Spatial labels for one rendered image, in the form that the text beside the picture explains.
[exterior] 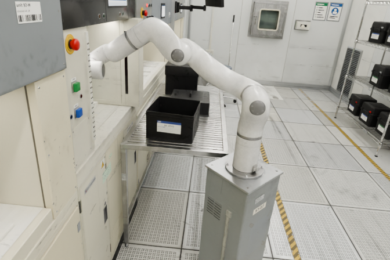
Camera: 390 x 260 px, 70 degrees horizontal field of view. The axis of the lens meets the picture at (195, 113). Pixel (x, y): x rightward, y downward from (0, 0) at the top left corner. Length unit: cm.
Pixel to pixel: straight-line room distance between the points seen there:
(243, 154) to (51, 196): 80
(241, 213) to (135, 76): 99
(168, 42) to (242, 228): 91
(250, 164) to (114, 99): 96
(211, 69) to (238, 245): 85
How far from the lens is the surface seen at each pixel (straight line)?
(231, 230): 148
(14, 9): 81
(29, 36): 85
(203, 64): 122
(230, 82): 122
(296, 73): 614
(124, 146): 160
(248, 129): 127
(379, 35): 436
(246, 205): 134
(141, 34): 123
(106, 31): 176
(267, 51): 591
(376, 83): 414
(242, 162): 136
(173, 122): 156
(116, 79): 180
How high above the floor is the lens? 151
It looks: 22 degrees down
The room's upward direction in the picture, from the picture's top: 4 degrees clockwise
